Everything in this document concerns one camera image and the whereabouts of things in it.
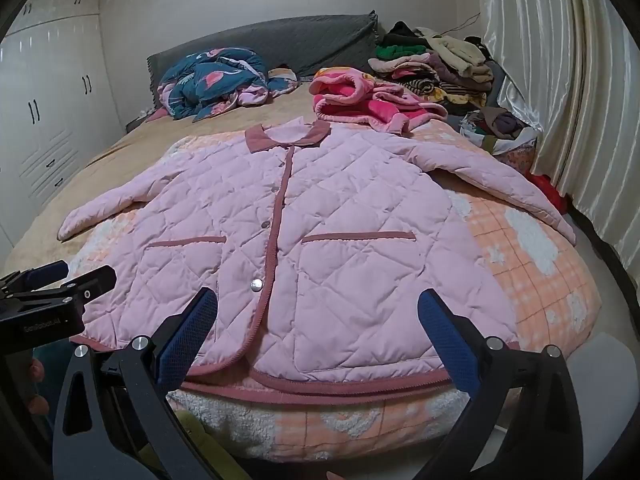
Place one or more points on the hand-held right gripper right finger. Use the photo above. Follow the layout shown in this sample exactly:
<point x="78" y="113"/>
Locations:
<point x="450" y="345"/>

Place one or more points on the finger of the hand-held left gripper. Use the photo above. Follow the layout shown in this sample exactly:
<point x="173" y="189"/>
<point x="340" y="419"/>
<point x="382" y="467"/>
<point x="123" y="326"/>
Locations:
<point x="45" y="272"/>
<point x="92" y="282"/>

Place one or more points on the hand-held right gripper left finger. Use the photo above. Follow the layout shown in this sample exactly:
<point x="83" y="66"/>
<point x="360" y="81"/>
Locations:
<point x="185" y="340"/>

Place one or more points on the pink quilted jacket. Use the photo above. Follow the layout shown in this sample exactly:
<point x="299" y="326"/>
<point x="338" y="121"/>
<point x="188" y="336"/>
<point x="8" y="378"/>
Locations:
<point x="350" y="240"/>

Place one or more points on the floral bag of clothes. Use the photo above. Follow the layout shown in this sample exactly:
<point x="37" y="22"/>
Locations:
<point x="500" y="130"/>

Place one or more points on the pile of folded clothes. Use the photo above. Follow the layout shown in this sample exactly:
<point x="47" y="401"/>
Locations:
<point x="450" y="60"/>

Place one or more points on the person's left hand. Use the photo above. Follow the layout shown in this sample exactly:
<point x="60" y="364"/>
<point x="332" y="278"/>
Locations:
<point x="36" y="374"/>

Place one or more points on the person's right hand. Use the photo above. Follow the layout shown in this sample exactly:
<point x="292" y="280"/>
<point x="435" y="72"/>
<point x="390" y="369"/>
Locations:
<point x="334" y="476"/>

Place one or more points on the green cloth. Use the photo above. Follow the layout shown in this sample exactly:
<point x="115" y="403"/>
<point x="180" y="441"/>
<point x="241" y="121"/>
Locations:
<point x="192" y="427"/>

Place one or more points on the orange plaid bear blanket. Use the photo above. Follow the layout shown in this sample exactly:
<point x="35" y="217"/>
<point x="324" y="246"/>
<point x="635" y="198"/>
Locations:
<point x="525" y="270"/>

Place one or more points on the bed with beige sheet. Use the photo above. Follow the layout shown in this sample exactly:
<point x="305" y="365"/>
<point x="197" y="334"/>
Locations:
<point x="150" y="135"/>

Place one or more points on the red plastic bag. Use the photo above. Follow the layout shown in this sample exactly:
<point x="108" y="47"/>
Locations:
<point x="547" y="190"/>

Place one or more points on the white wardrobe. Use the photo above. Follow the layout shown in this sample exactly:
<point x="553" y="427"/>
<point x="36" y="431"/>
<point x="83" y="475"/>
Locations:
<point x="50" y="85"/>

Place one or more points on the blue flamingo print quilt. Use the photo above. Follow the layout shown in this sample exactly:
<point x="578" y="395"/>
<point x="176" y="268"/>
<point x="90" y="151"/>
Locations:
<point x="210" y="85"/>

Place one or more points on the hot pink fleece blanket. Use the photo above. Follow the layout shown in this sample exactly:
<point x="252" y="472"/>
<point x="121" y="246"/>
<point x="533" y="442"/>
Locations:
<point x="360" y="105"/>

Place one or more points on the dark grey chair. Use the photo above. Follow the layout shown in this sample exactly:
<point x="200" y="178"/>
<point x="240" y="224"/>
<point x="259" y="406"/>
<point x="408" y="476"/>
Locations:
<point x="502" y="80"/>

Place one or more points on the white satin curtain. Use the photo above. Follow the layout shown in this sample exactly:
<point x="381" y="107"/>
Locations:
<point x="575" y="85"/>

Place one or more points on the grey headboard cover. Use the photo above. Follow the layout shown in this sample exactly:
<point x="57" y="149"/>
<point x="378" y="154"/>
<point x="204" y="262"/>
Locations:
<point x="300" y="40"/>

